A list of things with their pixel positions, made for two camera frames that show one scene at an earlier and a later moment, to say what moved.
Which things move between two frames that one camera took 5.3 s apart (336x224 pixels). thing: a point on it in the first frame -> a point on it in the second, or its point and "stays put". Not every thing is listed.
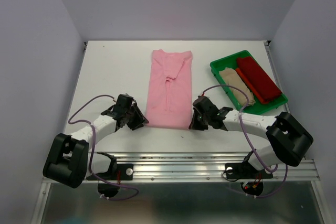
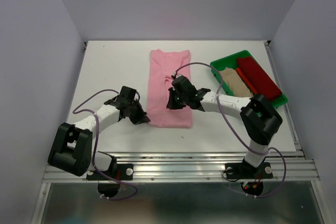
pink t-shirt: x=170 y=96 stays put
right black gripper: x=194 y=125 -> x=170 y=105
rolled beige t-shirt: x=233 y=79 stays put
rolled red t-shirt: x=265 y=86 stays put
